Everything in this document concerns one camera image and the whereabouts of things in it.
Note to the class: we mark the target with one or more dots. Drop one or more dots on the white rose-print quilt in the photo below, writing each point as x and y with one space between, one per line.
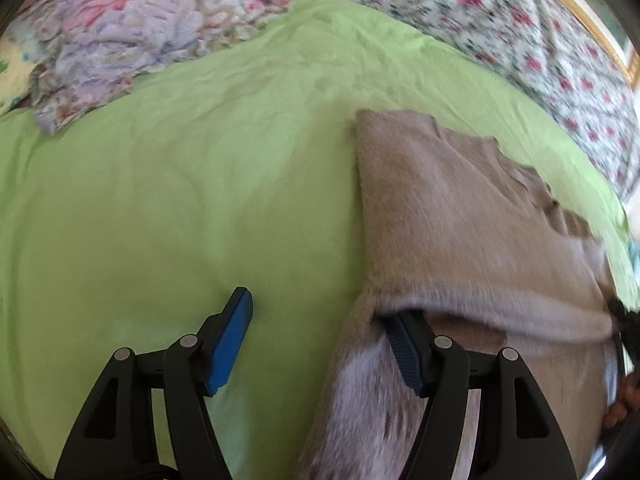
475 20

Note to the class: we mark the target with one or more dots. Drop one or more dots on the light green bed sheet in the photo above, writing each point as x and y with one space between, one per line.
175 185

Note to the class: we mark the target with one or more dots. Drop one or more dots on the grey-brown knit sweater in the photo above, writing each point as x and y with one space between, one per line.
450 210

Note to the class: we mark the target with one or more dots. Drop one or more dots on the floral crumpled blanket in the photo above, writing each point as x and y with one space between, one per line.
150 25

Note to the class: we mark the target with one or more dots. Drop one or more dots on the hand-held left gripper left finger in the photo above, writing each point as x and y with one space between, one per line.
230 345

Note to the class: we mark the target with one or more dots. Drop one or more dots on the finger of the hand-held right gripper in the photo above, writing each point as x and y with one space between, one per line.
629 332

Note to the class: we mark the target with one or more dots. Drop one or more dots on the gold picture frame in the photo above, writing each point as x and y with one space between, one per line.
575 5

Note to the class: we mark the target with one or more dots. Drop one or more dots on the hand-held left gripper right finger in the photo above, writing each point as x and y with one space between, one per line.
406 357

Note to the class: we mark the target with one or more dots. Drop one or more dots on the yellow cartoon-print pillow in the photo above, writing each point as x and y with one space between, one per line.
12 75

